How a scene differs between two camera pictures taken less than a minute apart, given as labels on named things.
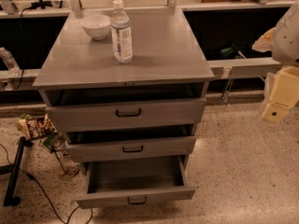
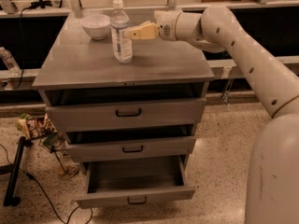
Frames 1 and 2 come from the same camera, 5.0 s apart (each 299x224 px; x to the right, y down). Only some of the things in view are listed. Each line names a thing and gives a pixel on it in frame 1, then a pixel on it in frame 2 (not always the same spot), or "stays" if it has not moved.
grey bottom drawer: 135,181 stays
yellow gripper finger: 284,95 to 147,32
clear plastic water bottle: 121,34 stays
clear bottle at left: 10,62 stays
